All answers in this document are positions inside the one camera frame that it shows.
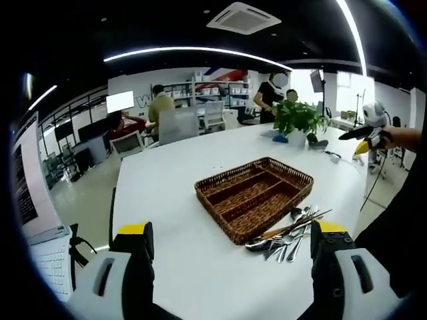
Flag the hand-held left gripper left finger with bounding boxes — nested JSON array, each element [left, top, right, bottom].
[[66, 221, 174, 320]]

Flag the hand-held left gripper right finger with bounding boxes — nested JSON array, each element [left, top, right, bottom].
[[300, 219, 401, 320]]

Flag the pile of metal utensils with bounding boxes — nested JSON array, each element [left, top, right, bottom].
[[245, 205, 334, 264]]

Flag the brown wicker storage tray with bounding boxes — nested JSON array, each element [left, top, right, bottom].
[[194, 156, 315, 247]]

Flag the storage shelf with boxes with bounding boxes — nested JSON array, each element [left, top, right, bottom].
[[151, 79, 252, 108]]

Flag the person's right hand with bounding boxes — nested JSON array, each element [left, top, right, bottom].
[[382, 126, 404, 150]]

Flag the dark grey rounded object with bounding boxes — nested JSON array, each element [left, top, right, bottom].
[[306, 132, 330, 151]]

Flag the green plant in white pot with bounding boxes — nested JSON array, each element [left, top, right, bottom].
[[272, 99, 332, 147]]

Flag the tripod with dark panel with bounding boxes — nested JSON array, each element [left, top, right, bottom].
[[309, 69, 332, 118]]

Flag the person's dark clothing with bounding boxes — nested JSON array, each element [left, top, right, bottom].
[[354, 151, 427, 299]]

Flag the curved ceiling light strip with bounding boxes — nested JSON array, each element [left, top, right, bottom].
[[103, 46, 295, 71], [334, 0, 368, 78]]

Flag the black office chair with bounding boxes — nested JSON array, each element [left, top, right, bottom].
[[236, 109, 262, 126]]

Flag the white mesh office chair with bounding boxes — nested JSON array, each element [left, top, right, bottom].
[[109, 129, 145, 158], [202, 101, 226, 130]]

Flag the open laptop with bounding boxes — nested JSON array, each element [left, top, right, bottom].
[[11, 111, 75, 298]]

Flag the grey office chair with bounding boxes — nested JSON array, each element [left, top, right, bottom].
[[157, 107, 200, 147]]

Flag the ceiling air conditioner vent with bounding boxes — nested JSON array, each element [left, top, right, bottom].
[[205, 1, 282, 35]]

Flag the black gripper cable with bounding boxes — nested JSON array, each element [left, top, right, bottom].
[[359, 146, 392, 211]]

